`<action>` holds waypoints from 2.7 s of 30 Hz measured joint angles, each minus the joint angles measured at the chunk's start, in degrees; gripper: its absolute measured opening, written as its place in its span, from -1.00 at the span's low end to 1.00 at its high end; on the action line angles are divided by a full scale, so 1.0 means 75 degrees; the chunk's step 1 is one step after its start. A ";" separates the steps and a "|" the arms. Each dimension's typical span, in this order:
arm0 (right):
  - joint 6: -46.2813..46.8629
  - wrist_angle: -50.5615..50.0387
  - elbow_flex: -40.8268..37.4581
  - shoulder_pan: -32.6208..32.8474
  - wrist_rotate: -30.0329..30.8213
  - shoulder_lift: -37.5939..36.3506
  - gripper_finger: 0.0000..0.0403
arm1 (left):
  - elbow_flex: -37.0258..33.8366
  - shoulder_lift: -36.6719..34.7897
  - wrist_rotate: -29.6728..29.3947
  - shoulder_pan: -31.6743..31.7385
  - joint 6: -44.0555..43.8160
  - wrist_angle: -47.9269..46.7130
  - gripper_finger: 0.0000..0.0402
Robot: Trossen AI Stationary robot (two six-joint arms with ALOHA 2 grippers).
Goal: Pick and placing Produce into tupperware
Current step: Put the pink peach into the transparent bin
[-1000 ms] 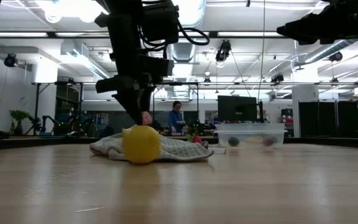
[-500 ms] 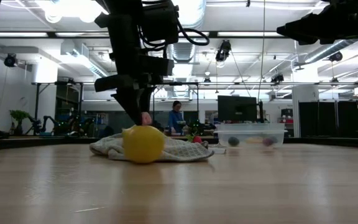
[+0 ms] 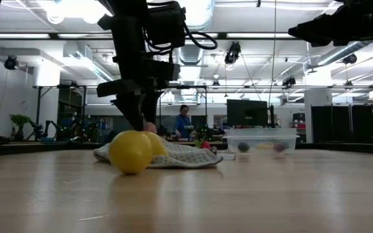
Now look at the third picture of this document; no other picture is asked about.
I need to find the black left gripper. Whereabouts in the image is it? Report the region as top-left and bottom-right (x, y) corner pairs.
(96, 54), (181, 132)

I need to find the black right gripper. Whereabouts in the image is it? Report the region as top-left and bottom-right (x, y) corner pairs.
(288, 0), (373, 46)

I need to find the pink peach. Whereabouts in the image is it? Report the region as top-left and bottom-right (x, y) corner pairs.
(142, 122), (158, 135)

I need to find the round yellow lemon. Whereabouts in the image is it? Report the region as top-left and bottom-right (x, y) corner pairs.
(141, 131), (168, 157)

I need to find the pointed yellow lemon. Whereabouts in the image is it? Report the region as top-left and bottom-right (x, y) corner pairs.
(108, 129), (154, 175)

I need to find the clear plastic tupperware container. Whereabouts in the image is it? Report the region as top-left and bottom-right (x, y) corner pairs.
(222, 128), (300, 155)

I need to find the person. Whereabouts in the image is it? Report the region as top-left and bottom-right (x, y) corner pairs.
(173, 104), (194, 140)

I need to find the grey-blue waffle towel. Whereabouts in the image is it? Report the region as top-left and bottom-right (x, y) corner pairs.
(93, 137), (223, 170)

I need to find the red strawberry with green leaves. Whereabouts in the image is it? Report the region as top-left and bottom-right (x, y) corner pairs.
(194, 138), (212, 150)

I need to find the background shelf unit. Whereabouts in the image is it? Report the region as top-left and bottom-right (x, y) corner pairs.
(291, 112), (307, 143)

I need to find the black room partition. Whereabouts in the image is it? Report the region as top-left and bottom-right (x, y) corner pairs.
(311, 104), (373, 144)

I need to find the black computer monitor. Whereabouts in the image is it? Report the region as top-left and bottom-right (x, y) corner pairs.
(227, 99), (269, 128)

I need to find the green background plant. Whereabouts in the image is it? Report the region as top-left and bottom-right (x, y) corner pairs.
(10, 114), (31, 142)

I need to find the black background gantry frame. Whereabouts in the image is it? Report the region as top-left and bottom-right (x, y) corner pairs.
(158, 85), (209, 130)

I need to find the thin hanging cable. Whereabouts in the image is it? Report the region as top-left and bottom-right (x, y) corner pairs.
(268, 0), (277, 106)

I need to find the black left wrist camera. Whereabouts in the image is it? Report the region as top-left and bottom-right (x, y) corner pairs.
(146, 1), (187, 49)

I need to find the black left wrist camera cable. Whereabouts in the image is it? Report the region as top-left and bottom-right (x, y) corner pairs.
(142, 19), (219, 56)

